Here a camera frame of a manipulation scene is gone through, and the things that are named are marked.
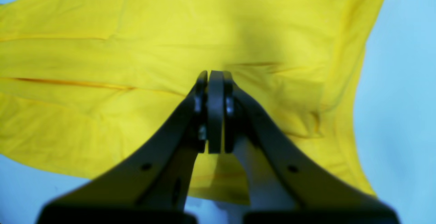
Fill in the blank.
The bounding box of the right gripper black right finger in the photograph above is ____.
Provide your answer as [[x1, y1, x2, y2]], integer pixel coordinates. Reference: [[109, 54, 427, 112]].
[[223, 72, 399, 224]]

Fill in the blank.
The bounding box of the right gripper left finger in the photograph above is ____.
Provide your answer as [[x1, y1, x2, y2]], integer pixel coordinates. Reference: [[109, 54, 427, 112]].
[[37, 71, 224, 224]]

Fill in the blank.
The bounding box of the orange T-shirt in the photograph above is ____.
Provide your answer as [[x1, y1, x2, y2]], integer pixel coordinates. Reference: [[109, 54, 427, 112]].
[[0, 0, 397, 205]]

